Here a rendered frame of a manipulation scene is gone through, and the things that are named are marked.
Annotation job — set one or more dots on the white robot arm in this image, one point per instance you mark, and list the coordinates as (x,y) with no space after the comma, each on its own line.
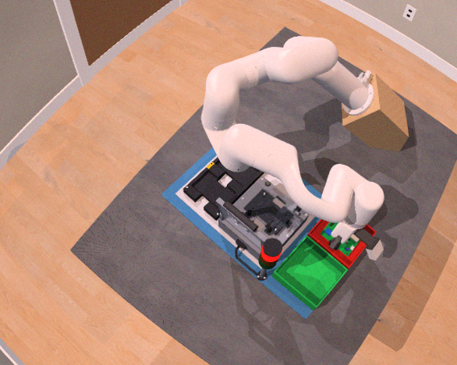
(239,146)

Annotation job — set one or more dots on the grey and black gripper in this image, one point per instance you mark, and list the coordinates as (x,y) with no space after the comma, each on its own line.
(342,232)

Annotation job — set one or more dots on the green bin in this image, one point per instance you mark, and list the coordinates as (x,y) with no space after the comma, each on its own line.
(309,272)

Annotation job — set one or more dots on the red bin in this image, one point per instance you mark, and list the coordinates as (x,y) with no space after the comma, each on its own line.
(341,257)

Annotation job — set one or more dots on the green circuit board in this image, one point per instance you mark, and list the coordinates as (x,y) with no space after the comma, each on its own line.
(346,247)

